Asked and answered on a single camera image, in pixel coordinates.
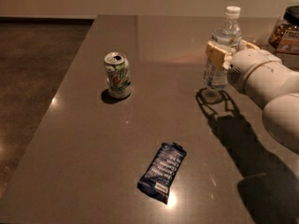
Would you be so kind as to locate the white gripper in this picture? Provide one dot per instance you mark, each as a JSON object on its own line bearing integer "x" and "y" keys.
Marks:
{"x": 247, "y": 66}

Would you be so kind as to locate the clear plastic water bottle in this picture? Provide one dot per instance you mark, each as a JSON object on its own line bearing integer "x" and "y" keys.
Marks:
{"x": 227, "y": 36}

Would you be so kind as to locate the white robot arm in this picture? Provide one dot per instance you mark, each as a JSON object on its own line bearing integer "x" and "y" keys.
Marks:
{"x": 268, "y": 83}

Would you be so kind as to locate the nut jar with black lid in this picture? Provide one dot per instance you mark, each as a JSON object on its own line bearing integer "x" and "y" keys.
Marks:
{"x": 285, "y": 35}

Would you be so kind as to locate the green white soda can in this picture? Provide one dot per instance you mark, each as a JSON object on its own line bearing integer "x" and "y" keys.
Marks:
{"x": 118, "y": 75}

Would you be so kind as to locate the dark blue snack wrapper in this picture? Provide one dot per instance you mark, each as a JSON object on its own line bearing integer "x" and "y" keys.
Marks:
{"x": 157, "y": 180}

